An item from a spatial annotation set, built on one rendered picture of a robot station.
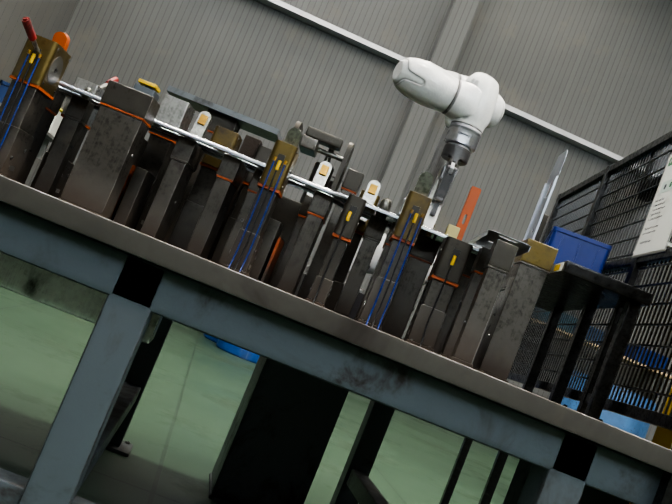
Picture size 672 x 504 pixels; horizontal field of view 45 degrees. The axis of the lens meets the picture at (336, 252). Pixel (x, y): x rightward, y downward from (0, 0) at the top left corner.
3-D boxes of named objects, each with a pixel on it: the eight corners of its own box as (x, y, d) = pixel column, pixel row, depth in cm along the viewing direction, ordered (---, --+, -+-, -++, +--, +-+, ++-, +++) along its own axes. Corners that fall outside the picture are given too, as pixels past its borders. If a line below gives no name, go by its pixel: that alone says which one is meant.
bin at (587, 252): (537, 268, 223) (554, 225, 224) (529, 281, 253) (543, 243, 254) (596, 290, 220) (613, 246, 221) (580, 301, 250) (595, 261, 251)
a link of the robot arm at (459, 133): (453, 118, 217) (444, 138, 217) (484, 131, 217) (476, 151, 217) (448, 126, 226) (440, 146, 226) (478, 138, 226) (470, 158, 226)
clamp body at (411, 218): (354, 324, 189) (409, 187, 192) (353, 324, 201) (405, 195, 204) (380, 335, 189) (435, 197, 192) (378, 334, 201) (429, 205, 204)
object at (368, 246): (330, 314, 215) (371, 213, 217) (330, 314, 220) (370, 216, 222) (348, 321, 215) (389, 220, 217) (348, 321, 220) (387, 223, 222)
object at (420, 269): (376, 333, 215) (417, 232, 217) (376, 333, 219) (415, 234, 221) (401, 343, 215) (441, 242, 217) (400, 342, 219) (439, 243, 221)
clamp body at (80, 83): (24, 191, 232) (76, 76, 235) (39, 198, 244) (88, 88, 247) (48, 201, 232) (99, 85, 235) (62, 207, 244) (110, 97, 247)
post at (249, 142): (193, 259, 237) (246, 134, 241) (196, 260, 242) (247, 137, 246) (209, 265, 237) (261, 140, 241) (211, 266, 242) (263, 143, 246)
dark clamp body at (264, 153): (206, 265, 234) (257, 143, 237) (212, 268, 246) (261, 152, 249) (229, 275, 234) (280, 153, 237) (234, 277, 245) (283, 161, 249)
